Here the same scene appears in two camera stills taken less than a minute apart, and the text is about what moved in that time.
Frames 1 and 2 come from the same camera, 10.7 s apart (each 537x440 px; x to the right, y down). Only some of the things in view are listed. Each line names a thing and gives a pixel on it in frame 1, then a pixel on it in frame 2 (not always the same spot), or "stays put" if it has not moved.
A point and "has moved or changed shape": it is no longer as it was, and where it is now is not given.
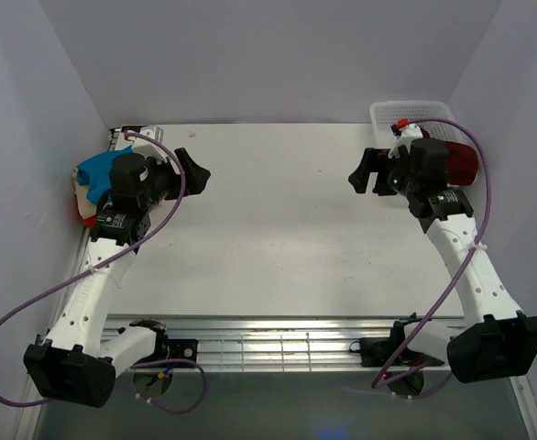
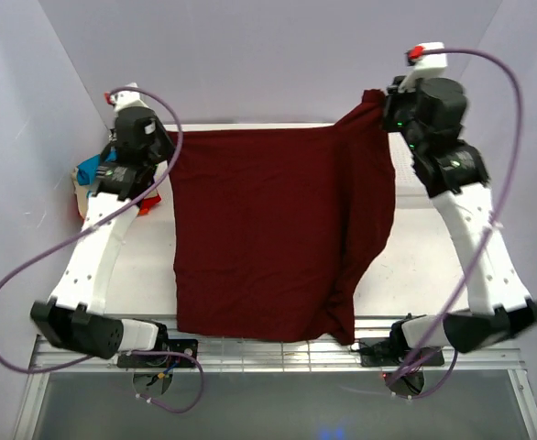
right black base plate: x=382 y=351 stays put
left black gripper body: x=164 y=183 -> x=162 y=147
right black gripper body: x=392 y=174 -> x=398 y=115
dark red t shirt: x=463 y=161 has moved or changed shape
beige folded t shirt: x=86 y=207 stays put
